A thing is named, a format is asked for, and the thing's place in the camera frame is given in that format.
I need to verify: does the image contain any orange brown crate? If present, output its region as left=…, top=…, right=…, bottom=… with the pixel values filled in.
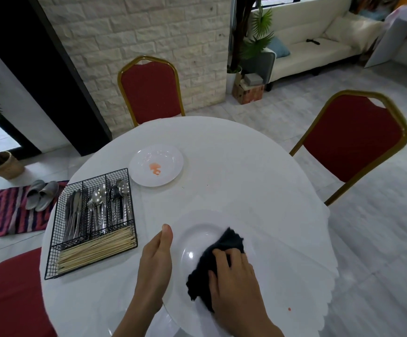
left=238, top=83, right=266, bottom=105

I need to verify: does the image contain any bundle of wooden chopsticks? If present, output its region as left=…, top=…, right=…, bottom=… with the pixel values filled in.
left=57, top=225, right=138, bottom=274

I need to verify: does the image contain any cream sofa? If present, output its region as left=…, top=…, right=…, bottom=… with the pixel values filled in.
left=252, top=0, right=385, bottom=92

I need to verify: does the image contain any pink striped rug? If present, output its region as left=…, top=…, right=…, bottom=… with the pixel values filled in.
left=0, top=180, right=69, bottom=241

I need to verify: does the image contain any person's right hand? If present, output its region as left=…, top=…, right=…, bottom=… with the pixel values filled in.
left=208, top=248, right=271, bottom=337

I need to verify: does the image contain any colourful fabric heap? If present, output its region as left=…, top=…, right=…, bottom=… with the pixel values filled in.
left=350, top=0, right=407, bottom=22

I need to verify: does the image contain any person's left hand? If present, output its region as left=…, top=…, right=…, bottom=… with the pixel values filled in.
left=131, top=223, right=174, bottom=316

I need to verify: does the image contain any black wire cutlery basket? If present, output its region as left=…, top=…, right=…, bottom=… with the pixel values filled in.
left=44, top=168, right=138, bottom=280

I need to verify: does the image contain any potted palm in white pot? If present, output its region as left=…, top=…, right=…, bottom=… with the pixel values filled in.
left=226, top=0, right=274, bottom=95

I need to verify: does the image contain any white round tablecloth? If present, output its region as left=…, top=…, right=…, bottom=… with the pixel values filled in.
left=39, top=116, right=339, bottom=337

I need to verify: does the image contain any black cleaning cloth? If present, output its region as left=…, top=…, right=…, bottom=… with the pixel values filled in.
left=186, top=227, right=245, bottom=313

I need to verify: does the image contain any grey slipper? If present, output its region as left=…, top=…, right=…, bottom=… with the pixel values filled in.
left=25, top=179, right=46, bottom=210
left=36, top=181, right=59, bottom=212

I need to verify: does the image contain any red gold banquet chair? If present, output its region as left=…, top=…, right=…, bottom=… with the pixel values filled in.
left=117, top=55, right=186, bottom=129
left=0, top=247, right=58, bottom=337
left=289, top=89, right=407, bottom=207

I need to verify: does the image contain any black framed glass door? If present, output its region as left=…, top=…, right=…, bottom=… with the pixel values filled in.
left=0, top=112, right=43, bottom=165

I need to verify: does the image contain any tall palm in woven pot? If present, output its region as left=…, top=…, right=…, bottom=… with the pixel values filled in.
left=0, top=72, right=25, bottom=180

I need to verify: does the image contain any blue cushion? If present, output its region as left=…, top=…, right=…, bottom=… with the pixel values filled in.
left=268, top=37, right=291, bottom=59

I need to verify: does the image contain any white side table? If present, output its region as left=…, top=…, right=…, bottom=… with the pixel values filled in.
left=364, top=17, right=407, bottom=95

